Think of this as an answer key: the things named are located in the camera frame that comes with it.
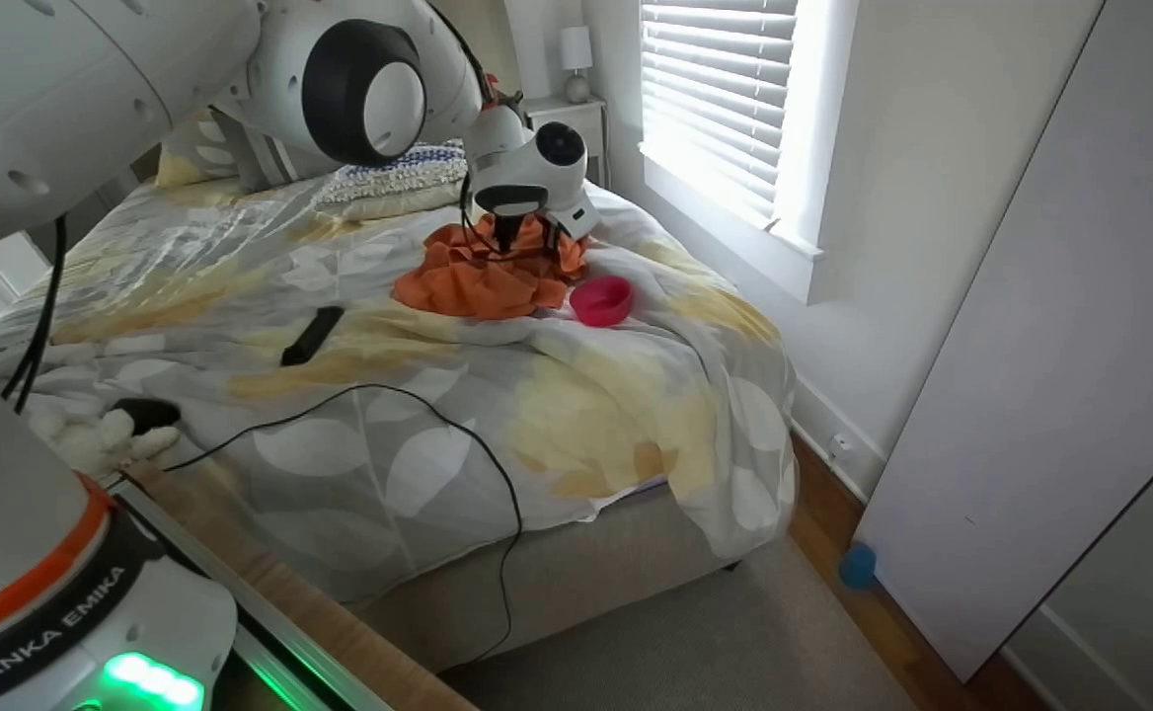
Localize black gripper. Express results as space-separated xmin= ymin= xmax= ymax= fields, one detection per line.
xmin=470 ymin=187 xmax=592 ymax=246

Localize orange towel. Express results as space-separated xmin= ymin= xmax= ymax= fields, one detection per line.
xmin=392 ymin=218 xmax=587 ymax=318

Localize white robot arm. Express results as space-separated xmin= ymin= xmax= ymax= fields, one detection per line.
xmin=0 ymin=0 xmax=592 ymax=711

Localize blue patterned white pillow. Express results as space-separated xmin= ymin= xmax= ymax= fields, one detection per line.
xmin=321 ymin=146 xmax=464 ymax=218

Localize white nightstand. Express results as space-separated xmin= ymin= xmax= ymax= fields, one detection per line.
xmin=524 ymin=100 xmax=604 ymax=183

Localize pink bowl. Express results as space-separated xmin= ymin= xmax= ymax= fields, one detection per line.
xmin=568 ymin=277 xmax=637 ymax=329

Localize white table lamp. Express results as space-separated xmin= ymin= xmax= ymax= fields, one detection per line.
xmin=562 ymin=22 xmax=592 ymax=102

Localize black remote control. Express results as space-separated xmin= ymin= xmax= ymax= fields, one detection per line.
xmin=281 ymin=302 xmax=342 ymax=367

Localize white window blinds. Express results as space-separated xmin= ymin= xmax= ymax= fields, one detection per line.
xmin=639 ymin=0 xmax=797 ymax=223

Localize floral yellow grey bedspread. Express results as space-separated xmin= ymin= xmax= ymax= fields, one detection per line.
xmin=0 ymin=168 xmax=793 ymax=599

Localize grey bed base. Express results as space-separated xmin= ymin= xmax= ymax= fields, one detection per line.
xmin=356 ymin=485 xmax=726 ymax=670

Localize white leaning board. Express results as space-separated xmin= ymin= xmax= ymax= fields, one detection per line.
xmin=858 ymin=0 xmax=1153 ymax=679

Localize black cable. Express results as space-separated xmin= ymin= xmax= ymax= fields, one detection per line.
xmin=138 ymin=378 xmax=530 ymax=668

